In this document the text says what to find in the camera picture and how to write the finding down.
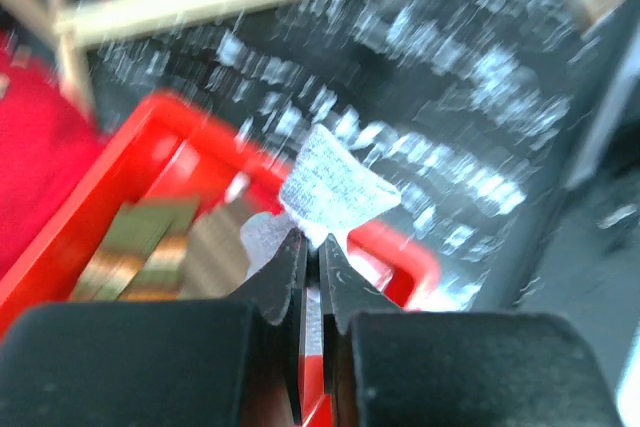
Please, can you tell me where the red plastic basket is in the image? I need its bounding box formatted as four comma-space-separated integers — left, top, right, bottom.
1, 91, 440, 426

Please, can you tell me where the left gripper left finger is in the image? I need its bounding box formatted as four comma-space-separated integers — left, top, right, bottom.
1, 229, 307, 426

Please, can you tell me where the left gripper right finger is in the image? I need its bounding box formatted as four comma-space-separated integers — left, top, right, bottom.
318, 237, 621, 426

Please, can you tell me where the olive green sock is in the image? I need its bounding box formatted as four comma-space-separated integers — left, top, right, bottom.
70, 196, 200, 301

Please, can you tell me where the brown striped sock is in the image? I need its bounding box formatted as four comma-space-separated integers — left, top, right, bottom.
180, 199, 254, 299

